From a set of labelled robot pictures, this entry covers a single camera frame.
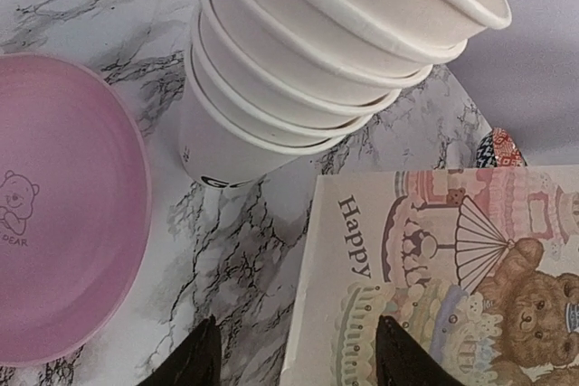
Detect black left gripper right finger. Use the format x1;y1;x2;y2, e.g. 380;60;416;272
375;315;457;386

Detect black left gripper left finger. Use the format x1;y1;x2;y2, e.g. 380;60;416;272
138;316;222;386

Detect white paper bag pink handles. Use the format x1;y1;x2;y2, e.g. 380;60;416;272
280;165;578;385

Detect pink plate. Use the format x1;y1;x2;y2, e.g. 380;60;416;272
1;53;151;367

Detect stack of white paper cups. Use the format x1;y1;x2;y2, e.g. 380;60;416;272
179;0;512;189

